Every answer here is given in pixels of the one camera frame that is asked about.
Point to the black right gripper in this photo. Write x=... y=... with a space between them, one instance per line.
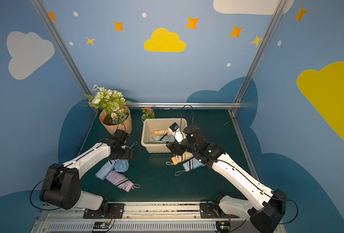
x=175 y=147

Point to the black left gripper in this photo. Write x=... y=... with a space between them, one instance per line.
x=128 y=153

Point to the tan umbrella with black strap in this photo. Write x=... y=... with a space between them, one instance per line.
x=179 y=158

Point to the sky blue umbrella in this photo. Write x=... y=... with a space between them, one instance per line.
x=122 y=165

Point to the mint umbrella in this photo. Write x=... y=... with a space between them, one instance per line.
x=161 y=139

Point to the pale blue umbrella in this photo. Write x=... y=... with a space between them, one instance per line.
x=105 y=170

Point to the beige umbrella front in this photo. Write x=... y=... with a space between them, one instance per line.
x=160 y=132

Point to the blue-grey umbrella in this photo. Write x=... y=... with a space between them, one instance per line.
x=191 y=164

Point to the lilac umbrella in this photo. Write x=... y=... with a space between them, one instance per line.
x=121 y=181

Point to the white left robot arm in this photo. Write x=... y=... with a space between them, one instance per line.
x=61 y=186

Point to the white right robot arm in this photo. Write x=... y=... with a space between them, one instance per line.
x=263 y=207

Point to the beige plastic storage box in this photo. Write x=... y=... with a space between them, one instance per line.
x=159 y=124

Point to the tan pot with white flowers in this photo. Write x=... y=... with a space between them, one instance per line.
x=114 y=114

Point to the small pink flower pot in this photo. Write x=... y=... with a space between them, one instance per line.
x=147 y=113

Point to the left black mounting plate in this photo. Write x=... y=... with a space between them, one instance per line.
x=112 y=210

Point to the black mounting plate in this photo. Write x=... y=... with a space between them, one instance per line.
x=112 y=210
x=211 y=210

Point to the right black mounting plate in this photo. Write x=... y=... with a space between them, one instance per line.
x=211 y=210

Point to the left green circuit board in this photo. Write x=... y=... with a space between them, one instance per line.
x=101 y=227

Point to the green circuit board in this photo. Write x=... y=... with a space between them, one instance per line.
x=101 y=227
x=223 y=227

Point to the right green circuit board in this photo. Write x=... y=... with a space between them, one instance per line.
x=223 y=227

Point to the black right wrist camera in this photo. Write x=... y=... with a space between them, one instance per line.
x=177 y=133

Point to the aluminium frame back bar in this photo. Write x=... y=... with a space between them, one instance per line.
x=181 y=105

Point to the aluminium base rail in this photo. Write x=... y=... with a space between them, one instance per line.
x=141 y=217

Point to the aluminium frame left post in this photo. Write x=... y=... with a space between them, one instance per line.
x=42 y=12

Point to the aluminium frame post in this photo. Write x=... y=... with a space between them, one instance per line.
x=270 y=30
x=42 y=12

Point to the aluminium frame right post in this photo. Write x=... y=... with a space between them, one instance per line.
x=270 y=30

